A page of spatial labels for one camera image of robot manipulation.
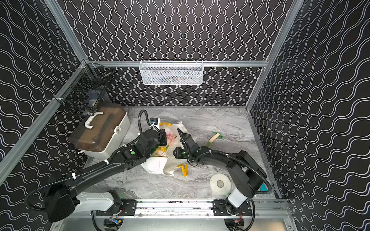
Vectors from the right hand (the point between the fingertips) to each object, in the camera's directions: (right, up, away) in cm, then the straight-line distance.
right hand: (175, 152), depth 88 cm
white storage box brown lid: (-47, +13, +2) cm, 49 cm away
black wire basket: (-60, +37, +4) cm, 71 cm away
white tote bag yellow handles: (-5, -1, -15) cm, 16 cm away
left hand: (-5, +15, -12) cm, 20 cm away
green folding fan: (+27, +9, +15) cm, 32 cm away
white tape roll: (+26, -17, -6) cm, 32 cm away
